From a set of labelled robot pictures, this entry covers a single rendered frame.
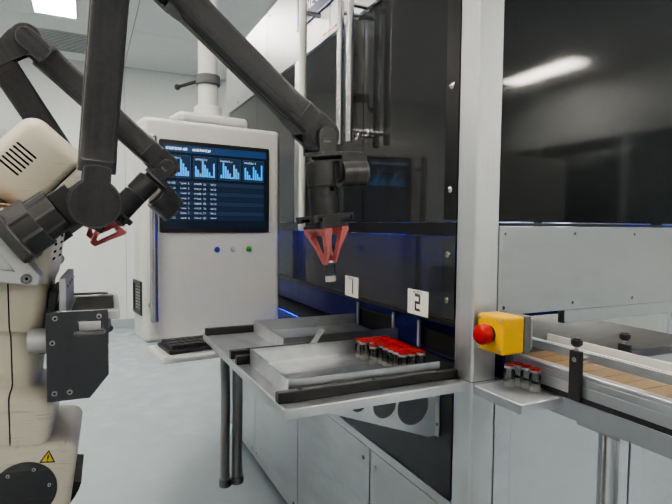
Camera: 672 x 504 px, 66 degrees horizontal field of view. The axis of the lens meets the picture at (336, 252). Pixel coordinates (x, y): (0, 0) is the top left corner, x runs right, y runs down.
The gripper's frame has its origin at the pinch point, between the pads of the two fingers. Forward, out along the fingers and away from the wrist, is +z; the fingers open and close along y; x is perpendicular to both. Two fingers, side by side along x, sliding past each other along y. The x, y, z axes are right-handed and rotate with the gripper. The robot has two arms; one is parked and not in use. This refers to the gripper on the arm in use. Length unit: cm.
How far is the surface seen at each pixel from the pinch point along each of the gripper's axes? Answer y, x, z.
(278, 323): 21, 50, 23
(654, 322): 525, 101, 137
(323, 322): 35, 46, 25
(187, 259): 12, 88, 2
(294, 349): 3.8, 20.0, 22.1
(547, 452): 39, -23, 49
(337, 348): 14.5, 16.7, 24.1
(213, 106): 29, 88, -51
